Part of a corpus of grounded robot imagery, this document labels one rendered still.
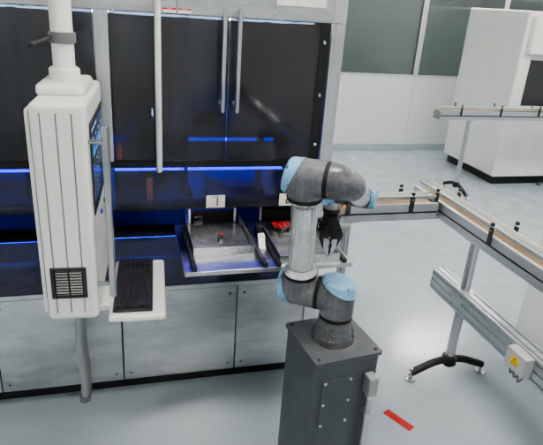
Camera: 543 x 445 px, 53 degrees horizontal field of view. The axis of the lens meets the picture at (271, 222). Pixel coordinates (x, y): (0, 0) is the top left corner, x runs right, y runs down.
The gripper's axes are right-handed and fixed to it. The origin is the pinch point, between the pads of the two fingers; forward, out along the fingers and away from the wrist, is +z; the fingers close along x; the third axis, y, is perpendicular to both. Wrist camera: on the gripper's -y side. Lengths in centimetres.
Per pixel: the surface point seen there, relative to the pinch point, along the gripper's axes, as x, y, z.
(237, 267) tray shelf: 38.1, 0.8, 3.6
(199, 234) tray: 48, 34, 3
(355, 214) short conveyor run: -33, 50, 3
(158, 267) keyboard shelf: 68, 19, 11
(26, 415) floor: 129, 32, 91
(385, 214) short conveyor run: -50, 49, 4
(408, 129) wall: -312, 498, 61
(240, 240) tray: 31.7, 25.3, 3.4
